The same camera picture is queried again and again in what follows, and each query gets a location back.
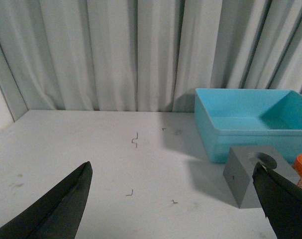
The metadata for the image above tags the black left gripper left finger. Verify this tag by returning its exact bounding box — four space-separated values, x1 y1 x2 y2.
0 161 93 239

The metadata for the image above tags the gray block with round hole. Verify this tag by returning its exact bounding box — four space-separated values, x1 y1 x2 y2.
223 145 300 209

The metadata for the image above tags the white pleated curtain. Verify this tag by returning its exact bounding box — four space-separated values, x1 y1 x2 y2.
0 0 302 120

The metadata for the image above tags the blue plastic box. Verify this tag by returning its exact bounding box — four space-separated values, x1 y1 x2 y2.
195 88 302 163

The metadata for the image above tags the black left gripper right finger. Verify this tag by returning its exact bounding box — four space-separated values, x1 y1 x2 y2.
252 162 302 239

